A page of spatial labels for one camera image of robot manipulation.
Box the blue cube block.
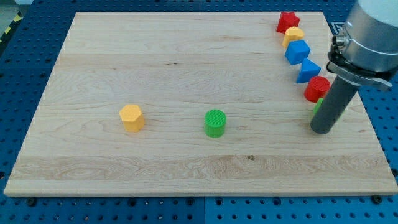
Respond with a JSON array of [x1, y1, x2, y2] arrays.
[[285, 40, 311, 65]]

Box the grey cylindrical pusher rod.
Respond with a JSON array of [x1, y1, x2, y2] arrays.
[[310, 76, 359, 134]]

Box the red star block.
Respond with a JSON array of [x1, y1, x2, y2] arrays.
[[276, 12, 300, 34]]

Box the blue triangle block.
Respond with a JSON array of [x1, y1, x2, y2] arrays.
[[296, 58, 321, 83]]

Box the light wooden board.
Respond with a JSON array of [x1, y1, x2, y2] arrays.
[[4, 12, 397, 197]]

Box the yellow heart block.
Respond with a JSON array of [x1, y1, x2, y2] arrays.
[[282, 26, 305, 48]]

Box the red cylinder block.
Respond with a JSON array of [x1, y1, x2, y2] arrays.
[[304, 76, 331, 103]]

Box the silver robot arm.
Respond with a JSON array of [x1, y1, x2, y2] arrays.
[[327, 0, 397, 91]]

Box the green cylinder block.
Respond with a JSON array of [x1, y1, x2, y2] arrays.
[[204, 109, 227, 138]]

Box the yellow hexagon block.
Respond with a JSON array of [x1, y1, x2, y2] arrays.
[[119, 105, 145, 132]]

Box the green block behind rod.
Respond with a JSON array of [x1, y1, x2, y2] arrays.
[[313, 98, 323, 114]]

